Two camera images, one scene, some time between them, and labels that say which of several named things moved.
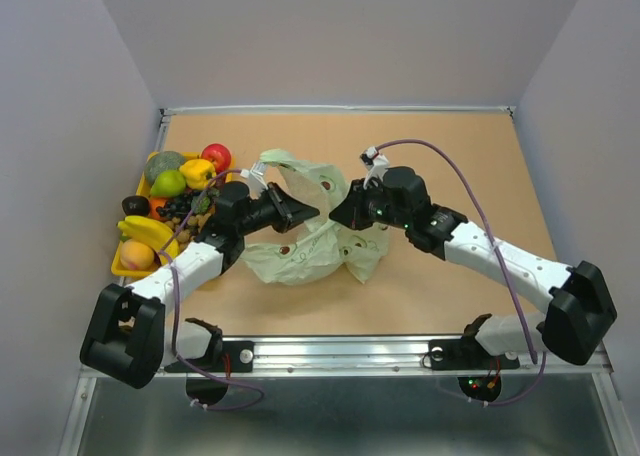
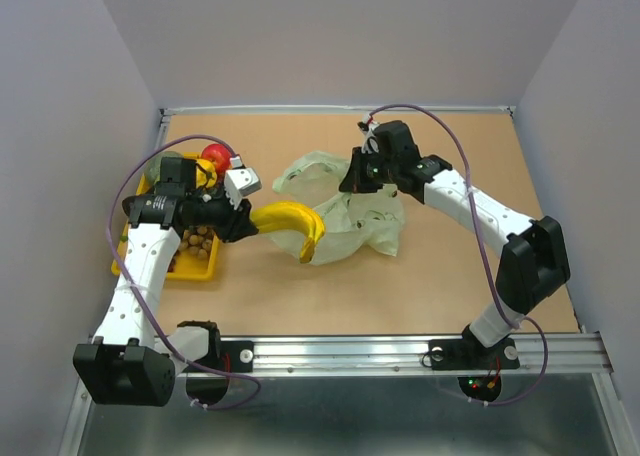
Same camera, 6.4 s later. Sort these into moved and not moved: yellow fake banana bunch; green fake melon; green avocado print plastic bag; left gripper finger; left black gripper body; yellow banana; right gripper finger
Moved: left black gripper body; right gripper finger; yellow fake banana bunch; green avocado print plastic bag; left gripper finger
Not moved: green fake melon; yellow banana
